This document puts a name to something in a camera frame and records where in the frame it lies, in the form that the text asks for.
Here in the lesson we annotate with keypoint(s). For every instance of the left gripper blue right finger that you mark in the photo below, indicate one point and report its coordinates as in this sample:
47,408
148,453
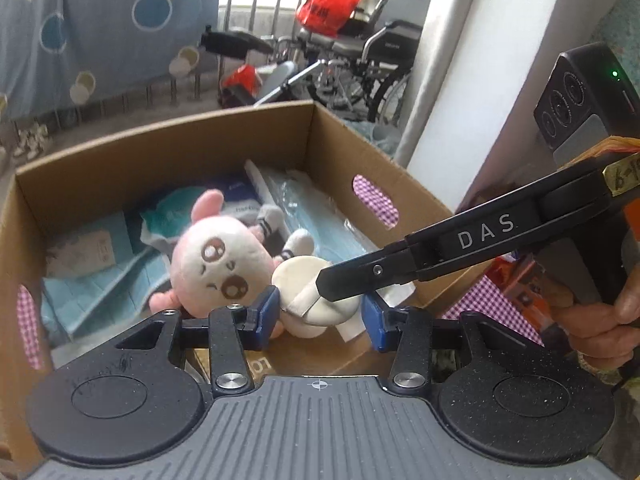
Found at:
382,323

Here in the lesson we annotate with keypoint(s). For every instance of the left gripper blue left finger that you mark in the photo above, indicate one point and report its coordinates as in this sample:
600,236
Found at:
259,319

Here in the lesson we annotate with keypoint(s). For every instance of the pink white plush doll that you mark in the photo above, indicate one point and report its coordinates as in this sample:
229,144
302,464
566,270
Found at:
220,261

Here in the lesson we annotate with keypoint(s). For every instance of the teal knitted towel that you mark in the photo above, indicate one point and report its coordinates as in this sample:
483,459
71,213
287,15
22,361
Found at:
74,308

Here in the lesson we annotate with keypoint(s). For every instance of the person's right hand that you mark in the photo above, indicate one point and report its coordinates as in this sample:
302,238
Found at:
603,333

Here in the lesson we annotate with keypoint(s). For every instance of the pink checkered tablecloth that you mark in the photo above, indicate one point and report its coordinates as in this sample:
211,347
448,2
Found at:
484,297

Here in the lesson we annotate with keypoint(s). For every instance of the black wheelchair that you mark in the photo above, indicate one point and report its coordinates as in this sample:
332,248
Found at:
364,71

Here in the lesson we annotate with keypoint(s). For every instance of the white sneaker pair left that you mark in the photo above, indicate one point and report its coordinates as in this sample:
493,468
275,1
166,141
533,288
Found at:
32,142

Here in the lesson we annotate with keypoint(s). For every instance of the red plastic bag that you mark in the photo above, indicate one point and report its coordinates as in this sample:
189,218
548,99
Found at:
325,17

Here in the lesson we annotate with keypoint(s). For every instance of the blue patterned hanging bedsheet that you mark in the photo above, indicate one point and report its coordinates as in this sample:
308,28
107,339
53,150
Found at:
58,54

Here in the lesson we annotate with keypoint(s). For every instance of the black camera box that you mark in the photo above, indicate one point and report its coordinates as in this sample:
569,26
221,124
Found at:
588,97

